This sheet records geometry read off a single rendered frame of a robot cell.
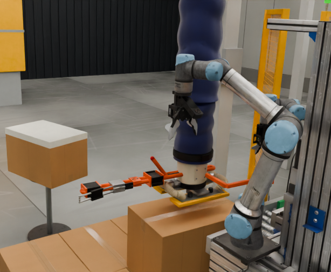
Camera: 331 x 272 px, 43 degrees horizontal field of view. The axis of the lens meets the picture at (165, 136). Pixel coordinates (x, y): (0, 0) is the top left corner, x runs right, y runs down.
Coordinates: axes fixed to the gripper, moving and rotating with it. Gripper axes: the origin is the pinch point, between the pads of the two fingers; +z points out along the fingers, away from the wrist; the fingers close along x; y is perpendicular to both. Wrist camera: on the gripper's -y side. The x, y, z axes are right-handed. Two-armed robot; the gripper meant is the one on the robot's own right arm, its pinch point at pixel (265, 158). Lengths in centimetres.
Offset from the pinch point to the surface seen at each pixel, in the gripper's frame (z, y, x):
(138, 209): 35, 57, -38
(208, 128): -15.8, 28.0, -16.2
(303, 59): -22, -280, -225
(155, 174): 10, 54, -27
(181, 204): 23, 46, -12
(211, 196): 22.5, 25.8, -12.5
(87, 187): 9, 93, -24
